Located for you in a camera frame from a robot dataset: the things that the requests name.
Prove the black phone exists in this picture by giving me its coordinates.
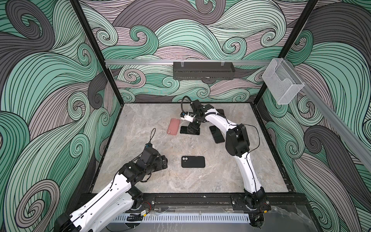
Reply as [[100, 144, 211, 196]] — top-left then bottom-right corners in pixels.
[[209, 126, 225, 144], [181, 156, 205, 168], [217, 109, 225, 115]]

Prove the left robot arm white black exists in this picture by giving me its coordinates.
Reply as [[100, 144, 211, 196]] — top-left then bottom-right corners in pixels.
[[53, 143, 168, 232]]

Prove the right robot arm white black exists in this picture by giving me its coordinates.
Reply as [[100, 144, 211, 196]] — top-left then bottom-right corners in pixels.
[[180, 96, 266, 208]]

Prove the pink phone case far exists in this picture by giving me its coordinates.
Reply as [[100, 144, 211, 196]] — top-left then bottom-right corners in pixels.
[[167, 118, 180, 136]]

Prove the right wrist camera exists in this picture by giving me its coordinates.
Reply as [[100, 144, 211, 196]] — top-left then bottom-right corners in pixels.
[[181, 113, 195, 122]]

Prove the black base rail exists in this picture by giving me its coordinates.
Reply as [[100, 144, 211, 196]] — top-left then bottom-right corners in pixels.
[[142, 192, 308, 209]]

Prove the black wall tray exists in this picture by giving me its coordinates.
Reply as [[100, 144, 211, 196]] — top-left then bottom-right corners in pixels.
[[173, 61, 236, 81]]

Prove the white slotted cable duct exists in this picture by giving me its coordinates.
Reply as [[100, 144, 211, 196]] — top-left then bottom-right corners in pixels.
[[112, 213, 251, 224]]

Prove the clear plastic wall holder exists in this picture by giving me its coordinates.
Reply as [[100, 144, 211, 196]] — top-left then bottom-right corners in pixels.
[[262, 58, 304, 105]]

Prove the aluminium rail back wall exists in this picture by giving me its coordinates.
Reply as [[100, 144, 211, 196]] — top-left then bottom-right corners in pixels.
[[104, 59, 271, 66]]

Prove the aluminium rail wall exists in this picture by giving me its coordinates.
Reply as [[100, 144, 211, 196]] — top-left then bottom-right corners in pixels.
[[104, 59, 271, 66], [286, 61, 371, 171]]

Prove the aluminium rail right wall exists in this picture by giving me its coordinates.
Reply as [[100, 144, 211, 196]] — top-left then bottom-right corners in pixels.
[[286, 61, 371, 171]]

